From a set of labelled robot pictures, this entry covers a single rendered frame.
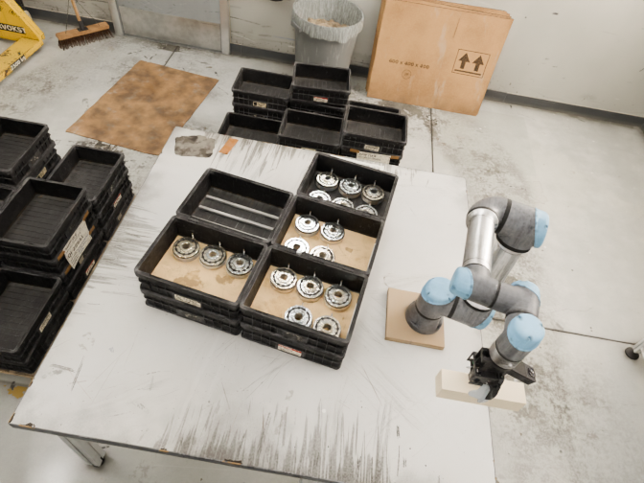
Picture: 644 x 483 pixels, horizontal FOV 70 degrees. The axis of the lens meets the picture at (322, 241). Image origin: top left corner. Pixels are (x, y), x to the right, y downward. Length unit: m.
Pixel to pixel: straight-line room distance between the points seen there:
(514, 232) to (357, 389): 0.78
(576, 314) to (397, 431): 1.85
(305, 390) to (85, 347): 0.81
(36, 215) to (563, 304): 3.04
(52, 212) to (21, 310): 0.49
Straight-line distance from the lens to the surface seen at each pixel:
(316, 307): 1.75
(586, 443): 2.93
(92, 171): 3.00
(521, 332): 1.16
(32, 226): 2.64
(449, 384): 1.41
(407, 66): 4.32
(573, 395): 3.01
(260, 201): 2.07
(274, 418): 1.71
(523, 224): 1.54
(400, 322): 1.91
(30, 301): 2.64
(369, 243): 1.97
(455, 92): 4.43
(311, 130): 3.23
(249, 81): 3.65
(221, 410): 1.72
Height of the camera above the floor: 2.32
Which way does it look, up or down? 50 degrees down
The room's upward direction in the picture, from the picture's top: 10 degrees clockwise
